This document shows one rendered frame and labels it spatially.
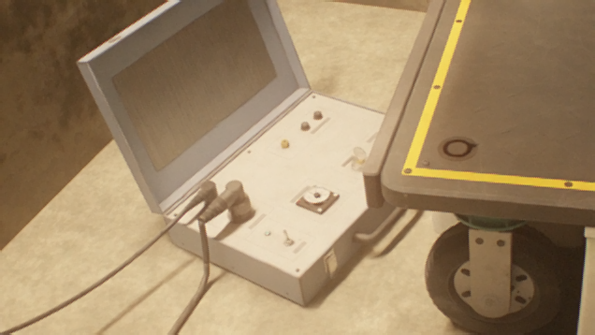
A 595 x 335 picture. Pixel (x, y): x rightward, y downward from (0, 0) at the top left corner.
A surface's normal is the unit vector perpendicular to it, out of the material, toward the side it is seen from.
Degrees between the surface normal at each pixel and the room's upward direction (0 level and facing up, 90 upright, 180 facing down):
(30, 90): 90
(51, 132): 90
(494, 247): 90
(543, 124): 0
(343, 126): 0
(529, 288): 90
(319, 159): 0
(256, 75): 75
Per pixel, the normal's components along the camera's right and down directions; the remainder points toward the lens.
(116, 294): -0.14, -0.77
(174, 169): 0.72, 0.08
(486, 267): -0.30, 0.63
